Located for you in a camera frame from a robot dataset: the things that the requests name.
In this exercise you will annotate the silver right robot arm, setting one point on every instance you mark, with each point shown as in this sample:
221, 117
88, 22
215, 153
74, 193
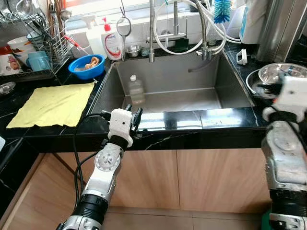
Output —
285, 158

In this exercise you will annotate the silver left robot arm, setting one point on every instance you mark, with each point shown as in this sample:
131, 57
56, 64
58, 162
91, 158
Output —
103, 177

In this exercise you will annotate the steel mixing bowl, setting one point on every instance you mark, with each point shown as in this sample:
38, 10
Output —
273, 72

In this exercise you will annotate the large steel basin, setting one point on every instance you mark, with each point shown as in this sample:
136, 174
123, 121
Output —
252, 84

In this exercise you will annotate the clear plastic bottle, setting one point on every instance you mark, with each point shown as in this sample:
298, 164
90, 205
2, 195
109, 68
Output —
136, 93

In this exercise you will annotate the small white plastic hook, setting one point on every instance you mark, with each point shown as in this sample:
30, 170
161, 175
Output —
242, 57

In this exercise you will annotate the stainless steel knife block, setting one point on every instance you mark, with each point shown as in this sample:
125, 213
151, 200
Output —
280, 28

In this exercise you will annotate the stainless steel sink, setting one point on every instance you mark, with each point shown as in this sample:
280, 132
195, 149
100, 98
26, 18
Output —
182, 81

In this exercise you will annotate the white plastic container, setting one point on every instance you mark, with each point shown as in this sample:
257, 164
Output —
252, 21

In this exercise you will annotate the small steel bowl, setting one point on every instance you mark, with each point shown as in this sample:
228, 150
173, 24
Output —
133, 51

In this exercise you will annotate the pale orange food piece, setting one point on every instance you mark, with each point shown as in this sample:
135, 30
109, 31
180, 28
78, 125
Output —
92, 62

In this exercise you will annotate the blue plastic bowl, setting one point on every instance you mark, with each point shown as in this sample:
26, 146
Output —
79, 73

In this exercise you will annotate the white red pump soap bottle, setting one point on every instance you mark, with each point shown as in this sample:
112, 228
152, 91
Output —
112, 45

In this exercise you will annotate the yellow dish cloth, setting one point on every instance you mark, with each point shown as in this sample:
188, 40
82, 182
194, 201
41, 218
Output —
53, 105

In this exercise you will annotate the dark green sponge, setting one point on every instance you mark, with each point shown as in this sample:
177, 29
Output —
181, 45

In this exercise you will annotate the chrome sink faucet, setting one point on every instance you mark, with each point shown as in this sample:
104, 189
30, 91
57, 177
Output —
204, 28

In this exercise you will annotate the blue bottle brush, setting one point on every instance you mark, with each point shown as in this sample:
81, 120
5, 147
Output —
222, 12

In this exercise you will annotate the plain white pump bottle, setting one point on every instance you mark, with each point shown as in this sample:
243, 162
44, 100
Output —
92, 38

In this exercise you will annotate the teal plastic cup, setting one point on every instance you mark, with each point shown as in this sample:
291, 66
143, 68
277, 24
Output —
38, 61

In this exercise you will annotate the wooden corner cabinet panel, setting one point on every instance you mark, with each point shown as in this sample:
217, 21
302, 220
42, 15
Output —
33, 196

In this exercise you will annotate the teal plastic bag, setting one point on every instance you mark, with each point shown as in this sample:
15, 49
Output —
265, 221

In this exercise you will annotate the small steel saucer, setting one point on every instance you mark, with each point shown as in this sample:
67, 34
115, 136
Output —
6, 88

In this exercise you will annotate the white ceramic bowl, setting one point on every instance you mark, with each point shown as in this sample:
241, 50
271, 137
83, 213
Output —
21, 44

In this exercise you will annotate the white printed mug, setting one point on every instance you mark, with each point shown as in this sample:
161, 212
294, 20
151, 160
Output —
10, 62

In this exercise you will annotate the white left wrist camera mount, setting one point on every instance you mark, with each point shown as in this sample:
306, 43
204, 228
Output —
120, 124

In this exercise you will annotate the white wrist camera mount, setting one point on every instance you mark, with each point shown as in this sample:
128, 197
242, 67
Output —
120, 124
292, 96

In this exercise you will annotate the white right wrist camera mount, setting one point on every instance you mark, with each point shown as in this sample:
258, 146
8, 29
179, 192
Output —
292, 96

